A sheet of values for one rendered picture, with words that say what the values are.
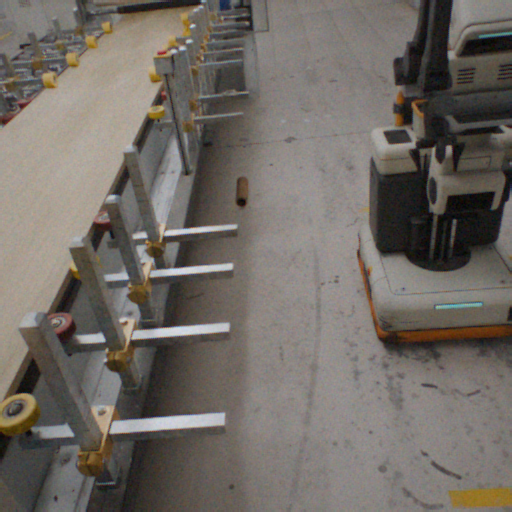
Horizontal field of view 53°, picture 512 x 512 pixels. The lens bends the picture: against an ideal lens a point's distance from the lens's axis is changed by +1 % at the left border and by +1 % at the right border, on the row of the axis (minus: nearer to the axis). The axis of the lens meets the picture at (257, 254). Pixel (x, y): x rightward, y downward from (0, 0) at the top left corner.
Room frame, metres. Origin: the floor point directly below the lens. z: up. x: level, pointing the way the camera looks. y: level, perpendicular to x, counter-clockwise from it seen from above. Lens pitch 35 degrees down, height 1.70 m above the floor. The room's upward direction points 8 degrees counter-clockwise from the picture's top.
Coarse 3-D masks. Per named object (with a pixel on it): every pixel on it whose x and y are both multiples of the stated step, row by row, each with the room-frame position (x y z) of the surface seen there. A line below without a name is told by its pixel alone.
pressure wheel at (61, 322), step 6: (54, 318) 0.98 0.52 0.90; (60, 318) 0.97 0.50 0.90; (66, 318) 0.97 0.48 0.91; (54, 324) 0.95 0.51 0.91; (60, 324) 0.95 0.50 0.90; (66, 324) 0.94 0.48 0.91; (72, 324) 0.95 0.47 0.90; (60, 330) 0.92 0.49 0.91; (66, 330) 0.93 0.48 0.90; (72, 330) 0.94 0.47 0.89; (60, 336) 0.92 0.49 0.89; (66, 336) 0.93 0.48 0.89; (60, 342) 0.92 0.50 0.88
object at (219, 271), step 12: (216, 264) 1.19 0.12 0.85; (228, 264) 1.18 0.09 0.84; (108, 276) 1.21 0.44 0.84; (120, 276) 1.20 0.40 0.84; (156, 276) 1.18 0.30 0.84; (168, 276) 1.17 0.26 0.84; (180, 276) 1.17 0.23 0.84; (192, 276) 1.17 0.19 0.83; (204, 276) 1.16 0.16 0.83; (216, 276) 1.16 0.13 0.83; (228, 276) 1.16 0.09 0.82
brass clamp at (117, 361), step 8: (128, 320) 0.99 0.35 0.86; (128, 328) 0.96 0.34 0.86; (136, 328) 0.98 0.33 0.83; (128, 336) 0.93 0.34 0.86; (128, 344) 0.90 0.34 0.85; (112, 352) 0.88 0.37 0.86; (120, 352) 0.88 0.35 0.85; (128, 352) 0.89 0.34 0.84; (104, 360) 0.88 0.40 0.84; (112, 360) 0.86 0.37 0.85; (120, 360) 0.86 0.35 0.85; (128, 360) 0.87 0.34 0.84; (112, 368) 0.86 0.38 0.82; (120, 368) 0.86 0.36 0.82
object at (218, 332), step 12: (216, 324) 0.94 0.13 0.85; (228, 324) 0.93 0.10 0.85; (72, 336) 0.97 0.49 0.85; (84, 336) 0.96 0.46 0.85; (96, 336) 0.96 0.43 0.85; (132, 336) 0.94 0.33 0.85; (144, 336) 0.93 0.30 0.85; (156, 336) 0.92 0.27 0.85; (168, 336) 0.92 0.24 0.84; (180, 336) 0.92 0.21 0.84; (192, 336) 0.92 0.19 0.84; (204, 336) 0.91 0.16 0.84; (216, 336) 0.91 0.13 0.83; (228, 336) 0.91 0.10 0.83; (72, 348) 0.94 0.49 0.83; (84, 348) 0.94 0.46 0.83; (96, 348) 0.93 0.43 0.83
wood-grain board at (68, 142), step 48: (96, 48) 4.00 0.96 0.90; (144, 48) 3.79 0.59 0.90; (48, 96) 2.93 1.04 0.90; (96, 96) 2.81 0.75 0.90; (144, 96) 2.70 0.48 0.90; (0, 144) 2.26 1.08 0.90; (48, 144) 2.18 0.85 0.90; (96, 144) 2.11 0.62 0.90; (0, 192) 1.75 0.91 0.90; (48, 192) 1.70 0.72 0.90; (96, 192) 1.65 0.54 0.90; (0, 240) 1.40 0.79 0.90; (48, 240) 1.36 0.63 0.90; (0, 288) 1.14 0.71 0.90; (48, 288) 1.11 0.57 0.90; (0, 336) 0.94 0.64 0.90; (0, 384) 0.78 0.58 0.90
